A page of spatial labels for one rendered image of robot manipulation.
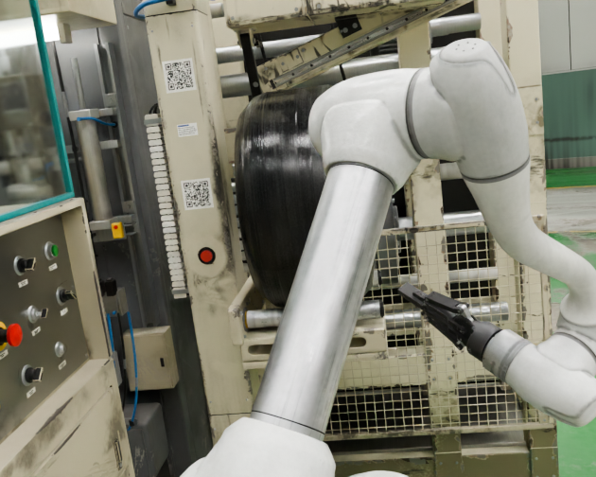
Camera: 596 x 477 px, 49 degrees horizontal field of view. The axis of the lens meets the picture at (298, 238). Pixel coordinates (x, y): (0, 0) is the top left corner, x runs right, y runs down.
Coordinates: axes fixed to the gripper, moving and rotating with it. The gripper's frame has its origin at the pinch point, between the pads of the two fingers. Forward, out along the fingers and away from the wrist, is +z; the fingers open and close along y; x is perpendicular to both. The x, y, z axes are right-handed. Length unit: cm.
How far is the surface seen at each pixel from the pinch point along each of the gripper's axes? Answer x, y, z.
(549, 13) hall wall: 764, 339, 445
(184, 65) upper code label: -4, -36, 68
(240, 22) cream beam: 23, -33, 82
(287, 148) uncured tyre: -1.9, -24.8, 34.3
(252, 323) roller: -22.7, 15.3, 33.5
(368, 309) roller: -1.1, 14.5, 14.5
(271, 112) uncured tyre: 3, -28, 45
